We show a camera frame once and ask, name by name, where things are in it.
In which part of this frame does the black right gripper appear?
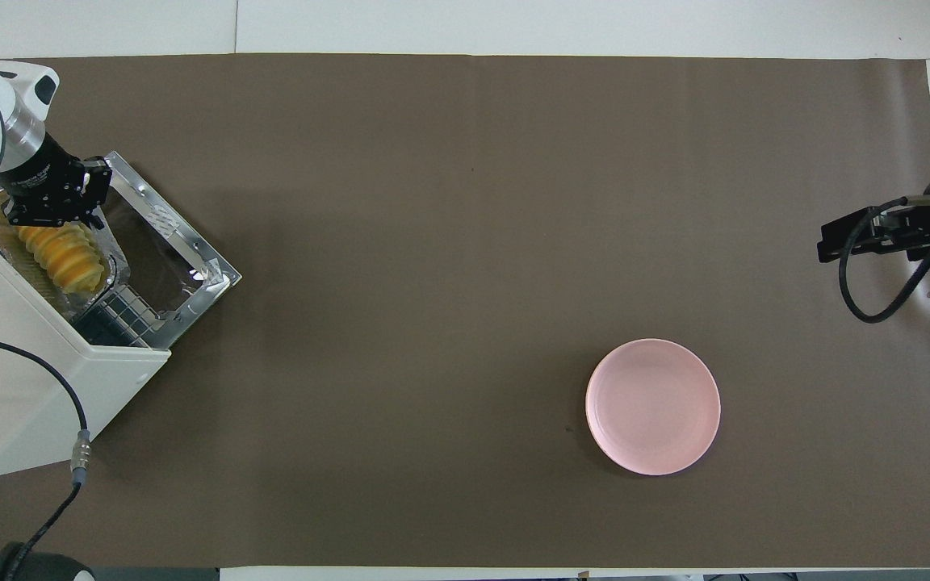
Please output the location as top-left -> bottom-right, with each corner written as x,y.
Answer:
818,195 -> 930,264

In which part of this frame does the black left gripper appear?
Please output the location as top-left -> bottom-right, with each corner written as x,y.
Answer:
1,133 -> 113,228

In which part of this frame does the sliced yellow bread loaf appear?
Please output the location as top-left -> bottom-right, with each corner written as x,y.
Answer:
15,222 -> 108,295

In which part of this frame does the aluminium foil tray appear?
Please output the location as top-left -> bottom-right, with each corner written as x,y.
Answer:
0,190 -> 128,320

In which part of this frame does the glass oven door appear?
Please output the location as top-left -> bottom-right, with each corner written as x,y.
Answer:
86,151 -> 242,349

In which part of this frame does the white toaster oven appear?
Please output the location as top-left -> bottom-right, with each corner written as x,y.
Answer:
0,206 -> 171,482

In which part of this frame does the pink round plate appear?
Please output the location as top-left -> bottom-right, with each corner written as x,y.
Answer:
584,338 -> 722,477

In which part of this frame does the brown table mat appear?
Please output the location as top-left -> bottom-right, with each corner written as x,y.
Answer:
0,53 -> 930,568

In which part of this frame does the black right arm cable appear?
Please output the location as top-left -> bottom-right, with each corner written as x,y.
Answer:
836,198 -> 930,336

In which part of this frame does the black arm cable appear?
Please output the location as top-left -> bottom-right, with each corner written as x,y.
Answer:
0,329 -> 93,581
836,198 -> 930,336

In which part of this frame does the metal oven wire rack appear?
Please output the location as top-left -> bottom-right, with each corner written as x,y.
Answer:
69,282 -> 171,349

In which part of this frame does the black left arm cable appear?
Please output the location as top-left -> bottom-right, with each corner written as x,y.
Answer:
0,329 -> 93,581

